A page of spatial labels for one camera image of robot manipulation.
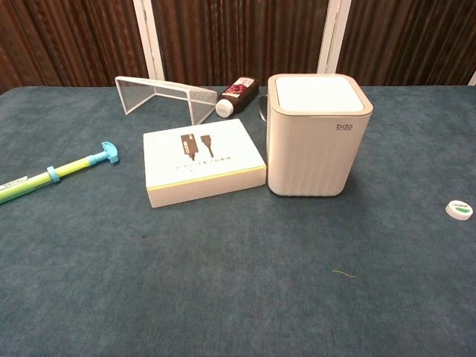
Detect white lidded trash bin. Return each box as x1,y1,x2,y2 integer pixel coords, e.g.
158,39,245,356
266,73,374,197

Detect small white round cap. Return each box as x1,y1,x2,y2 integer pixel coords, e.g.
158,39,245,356
445,200,473,221

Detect white flat product box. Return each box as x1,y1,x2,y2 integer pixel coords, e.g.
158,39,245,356
143,118,268,209

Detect dark bottle with white cap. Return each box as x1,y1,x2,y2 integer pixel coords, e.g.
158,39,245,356
215,76,260,119

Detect blue felt table cover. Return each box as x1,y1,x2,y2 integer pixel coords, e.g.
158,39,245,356
0,85,476,357

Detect green and blue hand pump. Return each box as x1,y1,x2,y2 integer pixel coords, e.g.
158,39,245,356
0,141,120,205

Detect white wire mesh rack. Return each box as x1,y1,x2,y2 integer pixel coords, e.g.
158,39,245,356
114,75,218,126

